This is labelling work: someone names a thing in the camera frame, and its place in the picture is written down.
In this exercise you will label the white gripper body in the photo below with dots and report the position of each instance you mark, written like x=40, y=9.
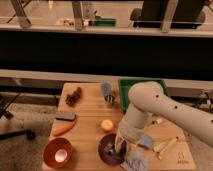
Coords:
x=130, y=135

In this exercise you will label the purple bowl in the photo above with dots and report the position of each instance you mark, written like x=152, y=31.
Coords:
x=107, y=153

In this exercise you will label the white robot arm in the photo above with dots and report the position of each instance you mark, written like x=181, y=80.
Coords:
x=148, y=97

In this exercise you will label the white cup in orange bowl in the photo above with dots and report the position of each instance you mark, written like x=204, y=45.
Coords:
x=61, y=155

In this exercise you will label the orange bowl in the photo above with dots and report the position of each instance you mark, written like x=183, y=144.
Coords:
x=52, y=147

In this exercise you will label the blue sponge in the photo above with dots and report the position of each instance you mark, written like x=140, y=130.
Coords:
x=146, y=142

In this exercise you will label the yellow orange fruit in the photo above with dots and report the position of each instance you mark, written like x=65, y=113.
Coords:
x=107, y=125

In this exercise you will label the grey blue cloth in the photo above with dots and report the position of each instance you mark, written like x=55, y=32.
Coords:
x=135, y=161

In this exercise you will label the small beige block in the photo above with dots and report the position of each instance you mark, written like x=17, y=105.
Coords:
x=158, y=147

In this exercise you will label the green tray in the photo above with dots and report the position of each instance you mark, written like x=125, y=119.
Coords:
x=125, y=84

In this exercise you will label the brown grape bunch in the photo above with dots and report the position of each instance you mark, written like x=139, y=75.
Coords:
x=72, y=99

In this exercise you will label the black office chair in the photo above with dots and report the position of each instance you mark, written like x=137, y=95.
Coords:
x=180, y=14

